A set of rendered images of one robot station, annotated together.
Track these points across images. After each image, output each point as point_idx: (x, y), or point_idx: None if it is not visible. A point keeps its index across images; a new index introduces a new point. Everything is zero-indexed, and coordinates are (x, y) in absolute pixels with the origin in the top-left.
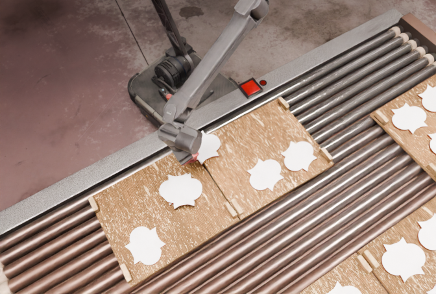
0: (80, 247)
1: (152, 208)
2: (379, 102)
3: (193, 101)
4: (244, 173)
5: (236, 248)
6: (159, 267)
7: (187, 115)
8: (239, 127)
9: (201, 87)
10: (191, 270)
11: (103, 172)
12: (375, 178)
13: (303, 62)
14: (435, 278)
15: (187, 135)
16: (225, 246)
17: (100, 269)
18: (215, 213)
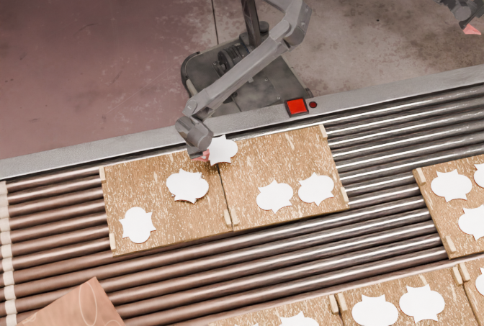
0: (79, 209)
1: (155, 194)
2: (430, 160)
3: (213, 103)
4: (255, 189)
5: (220, 255)
6: (143, 247)
7: (206, 114)
8: (268, 143)
9: (223, 93)
10: (172, 261)
11: (120, 148)
12: (386, 234)
13: (366, 95)
14: None
15: (199, 132)
16: (211, 250)
17: (91, 233)
18: (212, 217)
